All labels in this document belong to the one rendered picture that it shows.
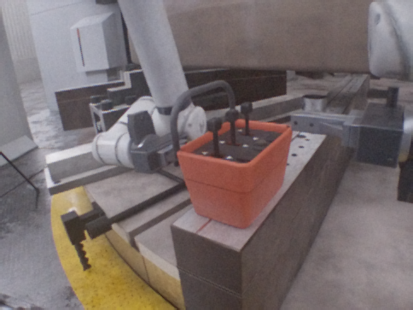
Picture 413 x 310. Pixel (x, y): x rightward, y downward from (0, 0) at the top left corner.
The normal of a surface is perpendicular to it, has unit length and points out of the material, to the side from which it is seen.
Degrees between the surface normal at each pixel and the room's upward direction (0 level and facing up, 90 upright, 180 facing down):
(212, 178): 97
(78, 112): 90
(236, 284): 90
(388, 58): 114
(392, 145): 90
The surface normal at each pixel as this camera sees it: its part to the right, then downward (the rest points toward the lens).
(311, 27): -0.57, 0.36
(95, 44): -0.25, 0.40
